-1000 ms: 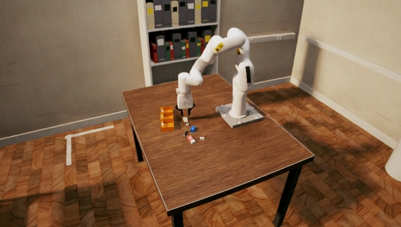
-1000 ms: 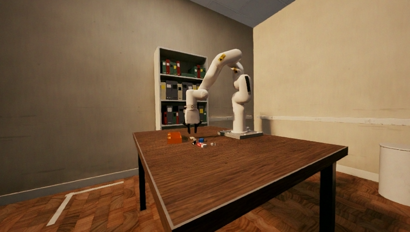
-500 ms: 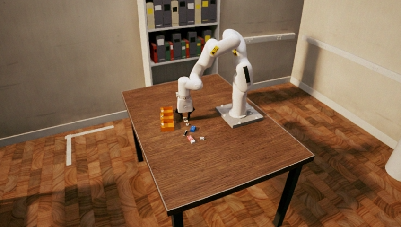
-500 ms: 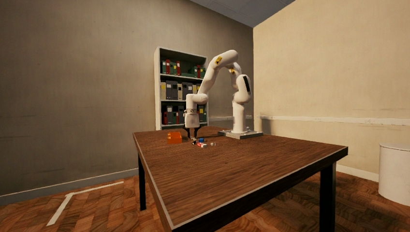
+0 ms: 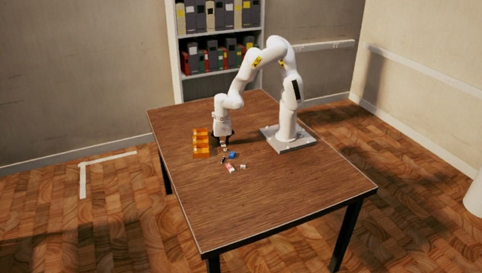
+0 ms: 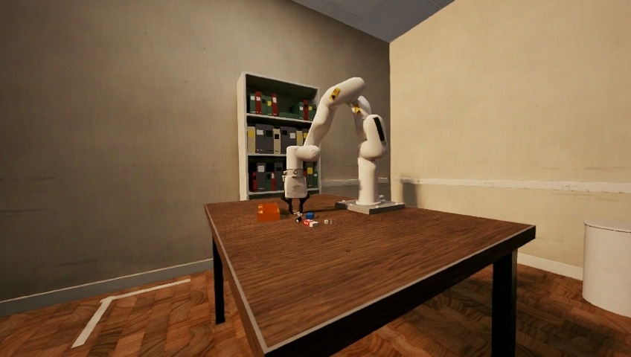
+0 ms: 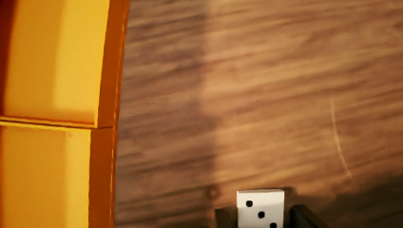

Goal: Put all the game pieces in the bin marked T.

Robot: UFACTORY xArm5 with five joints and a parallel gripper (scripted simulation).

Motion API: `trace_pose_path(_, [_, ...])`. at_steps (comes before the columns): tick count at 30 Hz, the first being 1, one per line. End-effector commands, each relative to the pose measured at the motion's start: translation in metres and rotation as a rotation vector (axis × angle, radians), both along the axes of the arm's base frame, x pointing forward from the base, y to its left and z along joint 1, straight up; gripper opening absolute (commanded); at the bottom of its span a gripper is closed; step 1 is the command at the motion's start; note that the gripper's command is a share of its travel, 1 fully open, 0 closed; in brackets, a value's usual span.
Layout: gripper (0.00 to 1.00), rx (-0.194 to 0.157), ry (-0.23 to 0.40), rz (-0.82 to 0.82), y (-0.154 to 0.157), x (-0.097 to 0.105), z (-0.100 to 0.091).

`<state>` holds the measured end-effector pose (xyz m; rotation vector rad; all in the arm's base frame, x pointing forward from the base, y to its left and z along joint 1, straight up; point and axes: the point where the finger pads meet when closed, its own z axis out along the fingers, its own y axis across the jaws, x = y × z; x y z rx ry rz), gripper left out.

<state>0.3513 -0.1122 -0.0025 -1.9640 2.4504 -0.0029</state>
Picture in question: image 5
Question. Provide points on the pink and white eraser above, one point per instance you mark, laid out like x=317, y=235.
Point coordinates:
x=229, y=167

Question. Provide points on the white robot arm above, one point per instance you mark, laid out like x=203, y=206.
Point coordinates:
x=291, y=95

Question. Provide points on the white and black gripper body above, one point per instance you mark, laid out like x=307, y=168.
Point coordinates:
x=222, y=128

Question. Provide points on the orange rack of bins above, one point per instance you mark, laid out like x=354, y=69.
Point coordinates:
x=200, y=143

